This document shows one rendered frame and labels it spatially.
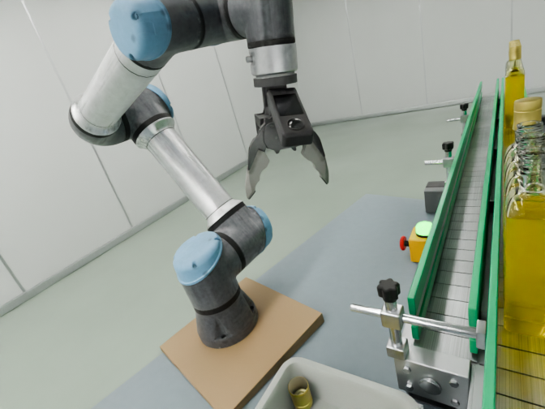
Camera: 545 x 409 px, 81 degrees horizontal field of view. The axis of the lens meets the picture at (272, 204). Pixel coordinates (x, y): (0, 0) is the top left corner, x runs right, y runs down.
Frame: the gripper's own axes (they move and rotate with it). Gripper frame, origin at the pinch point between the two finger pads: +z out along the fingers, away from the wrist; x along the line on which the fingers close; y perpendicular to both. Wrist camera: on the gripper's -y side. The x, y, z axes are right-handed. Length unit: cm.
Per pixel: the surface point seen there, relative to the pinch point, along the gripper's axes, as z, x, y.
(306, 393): 28.2, 4.7, -18.2
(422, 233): 21.6, -35.1, 9.2
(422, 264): 9.6, -16.8, -15.6
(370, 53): -7, -295, 532
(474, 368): 17.9, -16.5, -28.1
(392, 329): 13.3, -7.5, -22.8
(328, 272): 34.2, -12.9, 18.3
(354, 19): -65, -272, 551
